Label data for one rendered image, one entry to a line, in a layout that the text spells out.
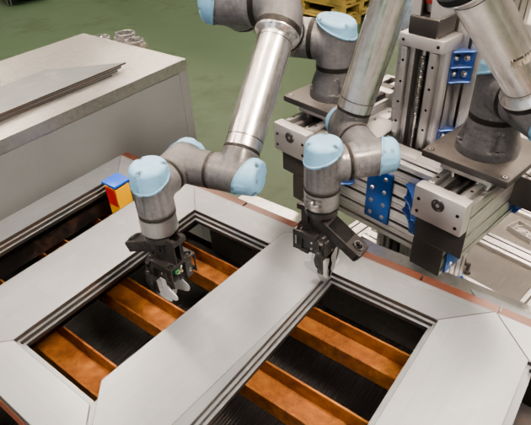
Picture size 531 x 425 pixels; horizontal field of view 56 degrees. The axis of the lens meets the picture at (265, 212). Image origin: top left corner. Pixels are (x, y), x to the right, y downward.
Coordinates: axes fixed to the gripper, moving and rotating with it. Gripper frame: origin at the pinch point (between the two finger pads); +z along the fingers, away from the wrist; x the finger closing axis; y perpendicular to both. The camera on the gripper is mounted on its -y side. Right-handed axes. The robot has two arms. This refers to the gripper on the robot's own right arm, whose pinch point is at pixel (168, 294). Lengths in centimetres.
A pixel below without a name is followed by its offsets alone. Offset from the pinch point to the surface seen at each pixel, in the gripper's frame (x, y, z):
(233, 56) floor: 312, -249, 85
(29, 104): 19, -75, -21
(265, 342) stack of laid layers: 2.2, 25.7, 0.9
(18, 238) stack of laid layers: -7, -52, 2
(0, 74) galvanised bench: 30, -111, -20
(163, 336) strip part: -8.9, 7.2, 0.8
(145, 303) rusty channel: 4.2, -17.3, 17.3
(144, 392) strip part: -20.3, 14.0, 0.8
